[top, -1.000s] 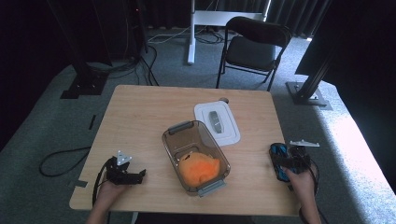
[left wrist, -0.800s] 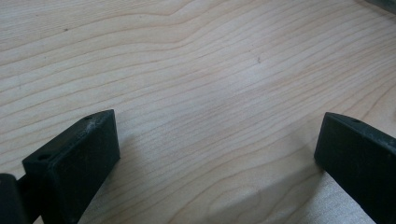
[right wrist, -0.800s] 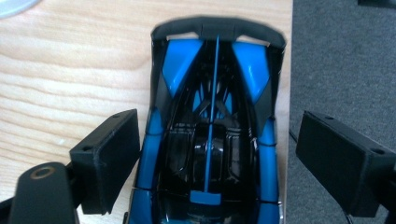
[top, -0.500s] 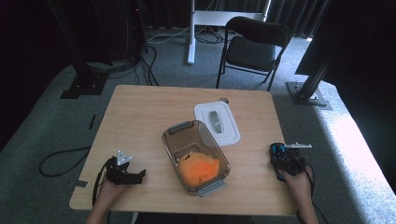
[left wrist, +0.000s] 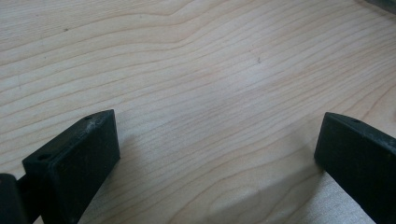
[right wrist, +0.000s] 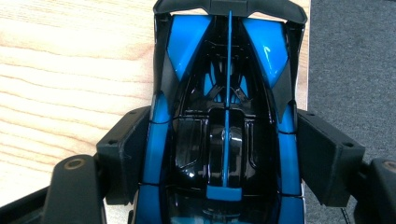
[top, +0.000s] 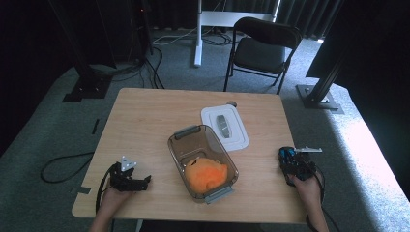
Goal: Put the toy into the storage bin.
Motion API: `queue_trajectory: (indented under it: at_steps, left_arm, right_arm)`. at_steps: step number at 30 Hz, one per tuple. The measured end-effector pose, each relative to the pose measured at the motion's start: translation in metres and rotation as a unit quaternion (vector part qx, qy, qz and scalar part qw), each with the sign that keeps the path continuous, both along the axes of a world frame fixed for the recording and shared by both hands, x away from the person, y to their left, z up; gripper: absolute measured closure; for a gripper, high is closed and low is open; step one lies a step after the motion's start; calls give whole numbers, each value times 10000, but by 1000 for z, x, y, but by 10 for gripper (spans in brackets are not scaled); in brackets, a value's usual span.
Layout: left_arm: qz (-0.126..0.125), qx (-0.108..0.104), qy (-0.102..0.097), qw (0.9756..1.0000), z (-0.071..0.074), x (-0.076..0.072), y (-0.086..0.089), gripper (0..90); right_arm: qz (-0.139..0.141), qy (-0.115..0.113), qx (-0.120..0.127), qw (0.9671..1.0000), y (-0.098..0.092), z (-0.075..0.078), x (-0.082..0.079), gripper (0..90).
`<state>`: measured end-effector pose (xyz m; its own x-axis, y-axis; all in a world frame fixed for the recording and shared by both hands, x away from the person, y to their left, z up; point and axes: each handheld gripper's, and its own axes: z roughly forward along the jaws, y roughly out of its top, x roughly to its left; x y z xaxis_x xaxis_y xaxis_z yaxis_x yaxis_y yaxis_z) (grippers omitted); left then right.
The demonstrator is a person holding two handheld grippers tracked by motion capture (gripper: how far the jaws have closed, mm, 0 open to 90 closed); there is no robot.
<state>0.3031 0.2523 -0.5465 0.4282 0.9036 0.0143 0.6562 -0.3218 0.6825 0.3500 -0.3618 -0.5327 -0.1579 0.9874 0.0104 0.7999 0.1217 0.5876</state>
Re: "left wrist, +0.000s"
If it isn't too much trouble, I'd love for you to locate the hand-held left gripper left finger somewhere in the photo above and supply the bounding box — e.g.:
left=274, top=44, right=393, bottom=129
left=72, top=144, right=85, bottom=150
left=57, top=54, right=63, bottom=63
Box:
left=21, top=108, right=121, bottom=224

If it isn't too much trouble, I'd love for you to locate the clear plastic box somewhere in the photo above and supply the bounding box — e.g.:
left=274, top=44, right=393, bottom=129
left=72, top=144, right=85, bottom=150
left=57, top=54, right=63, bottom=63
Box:
left=362, top=0, right=396, bottom=16

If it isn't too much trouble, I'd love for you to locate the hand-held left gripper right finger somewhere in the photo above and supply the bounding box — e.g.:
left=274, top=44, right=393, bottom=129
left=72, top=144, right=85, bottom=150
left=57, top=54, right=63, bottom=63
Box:
left=313, top=112, right=396, bottom=224

